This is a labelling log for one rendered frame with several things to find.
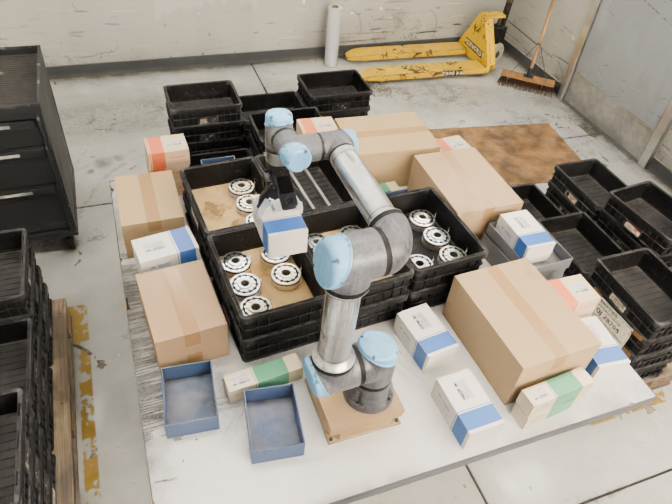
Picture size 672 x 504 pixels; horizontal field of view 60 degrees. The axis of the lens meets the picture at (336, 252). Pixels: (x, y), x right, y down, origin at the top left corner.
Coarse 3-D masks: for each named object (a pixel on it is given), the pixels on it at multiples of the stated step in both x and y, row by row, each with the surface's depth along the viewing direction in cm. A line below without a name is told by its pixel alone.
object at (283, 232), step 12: (252, 204) 182; (276, 204) 178; (264, 216) 173; (276, 216) 174; (288, 216) 174; (300, 216) 175; (264, 228) 171; (276, 228) 170; (288, 228) 170; (300, 228) 171; (264, 240) 174; (276, 240) 169; (288, 240) 171; (300, 240) 172; (276, 252) 172; (288, 252) 174; (300, 252) 176
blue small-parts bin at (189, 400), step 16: (176, 368) 176; (192, 368) 178; (208, 368) 180; (176, 384) 178; (192, 384) 179; (208, 384) 179; (176, 400) 174; (192, 400) 174; (208, 400) 175; (176, 416) 170; (192, 416) 171; (208, 416) 171; (176, 432) 164; (192, 432) 166
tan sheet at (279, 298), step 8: (256, 248) 207; (256, 256) 204; (256, 264) 201; (256, 272) 198; (264, 272) 198; (264, 280) 196; (304, 280) 197; (264, 288) 193; (272, 288) 193; (296, 288) 194; (304, 288) 195; (264, 296) 191; (272, 296) 191; (280, 296) 191; (288, 296) 191; (296, 296) 192; (304, 296) 192; (312, 296) 192; (272, 304) 188; (280, 304) 189
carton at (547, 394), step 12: (576, 372) 180; (540, 384) 176; (552, 384) 176; (564, 384) 176; (576, 384) 177; (588, 384) 177; (528, 396) 172; (540, 396) 172; (552, 396) 173; (564, 396) 175; (576, 396) 180; (528, 408) 172; (540, 408) 173
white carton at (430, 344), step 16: (400, 320) 195; (416, 320) 194; (432, 320) 194; (400, 336) 198; (416, 336) 189; (432, 336) 189; (448, 336) 190; (416, 352) 190; (432, 352) 185; (448, 352) 187; (432, 368) 190
